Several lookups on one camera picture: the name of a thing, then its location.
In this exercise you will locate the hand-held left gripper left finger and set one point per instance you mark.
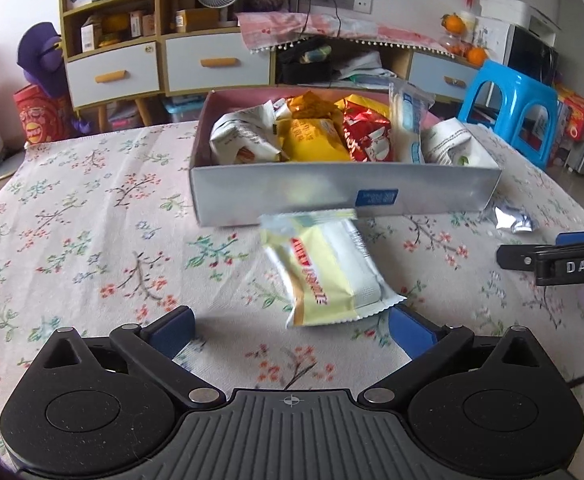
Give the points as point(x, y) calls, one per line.
point(172, 332)

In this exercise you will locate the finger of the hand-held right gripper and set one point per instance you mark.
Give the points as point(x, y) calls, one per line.
point(517, 257)
point(582, 237)

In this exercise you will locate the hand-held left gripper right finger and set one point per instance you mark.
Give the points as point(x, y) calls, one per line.
point(412, 332)

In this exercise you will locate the cream white snack packet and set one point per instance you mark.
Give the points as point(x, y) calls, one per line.
point(322, 270)

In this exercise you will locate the white and green snack packet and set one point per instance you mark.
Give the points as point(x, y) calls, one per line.
point(452, 145)

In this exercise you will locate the white and blue milk packet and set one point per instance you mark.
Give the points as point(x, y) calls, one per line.
point(409, 120)

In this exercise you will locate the pink and silver box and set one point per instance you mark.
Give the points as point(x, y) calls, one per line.
point(282, 192)

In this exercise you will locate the large red snack packet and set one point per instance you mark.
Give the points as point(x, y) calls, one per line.
point(367, 135)

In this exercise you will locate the white printed snack packet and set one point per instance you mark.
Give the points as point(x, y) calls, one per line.
point(242, 137)

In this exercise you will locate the large yellow snack packet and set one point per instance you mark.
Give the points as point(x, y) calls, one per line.
point(317, 140)

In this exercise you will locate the orange and silver snack packet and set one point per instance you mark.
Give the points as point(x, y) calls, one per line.
point(312, 105)

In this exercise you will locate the silver foil wrapper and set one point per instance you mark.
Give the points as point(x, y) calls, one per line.
point(511, 219)

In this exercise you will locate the orange printed box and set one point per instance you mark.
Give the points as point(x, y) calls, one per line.
point(574, 112)

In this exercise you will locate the blue plastic stool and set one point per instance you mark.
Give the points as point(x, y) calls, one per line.
point(512, 90)

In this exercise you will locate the black microwave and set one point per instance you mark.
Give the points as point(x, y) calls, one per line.
point(529, 55)

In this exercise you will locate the wooden media stand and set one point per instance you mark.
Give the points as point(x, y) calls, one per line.
point(439, 78)

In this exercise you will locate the clear storage bin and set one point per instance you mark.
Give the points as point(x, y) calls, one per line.
point(184, 111)
point(124, 116)

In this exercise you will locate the round white floor base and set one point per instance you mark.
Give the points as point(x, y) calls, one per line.
point(4, 167)

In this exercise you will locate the pile of folded cloths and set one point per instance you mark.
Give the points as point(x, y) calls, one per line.
point(364, 72)

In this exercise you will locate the red printed drum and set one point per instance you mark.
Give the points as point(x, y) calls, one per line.
point(39, 117)

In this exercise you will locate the tall wooden shelf cabinet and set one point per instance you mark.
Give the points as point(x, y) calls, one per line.
point(112, 77)

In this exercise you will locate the low wooden drawer cabinet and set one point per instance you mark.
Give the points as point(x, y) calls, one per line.
point(217, 62)

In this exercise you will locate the black bag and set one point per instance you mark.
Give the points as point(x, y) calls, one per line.
point(302, 67)

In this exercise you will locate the purple plush toy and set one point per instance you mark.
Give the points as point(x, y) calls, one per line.
point(42, 55)

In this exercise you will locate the small white box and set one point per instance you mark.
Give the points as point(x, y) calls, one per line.
point(91, 36)

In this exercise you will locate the small cardboard box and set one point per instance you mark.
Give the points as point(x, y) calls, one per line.
point(148, 25)
point(136, 23)

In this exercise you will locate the brown cardboard box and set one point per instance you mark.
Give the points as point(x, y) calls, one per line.
point(197, 20)

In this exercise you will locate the pink fringed cloth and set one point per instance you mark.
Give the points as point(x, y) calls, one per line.
point(282, 27)

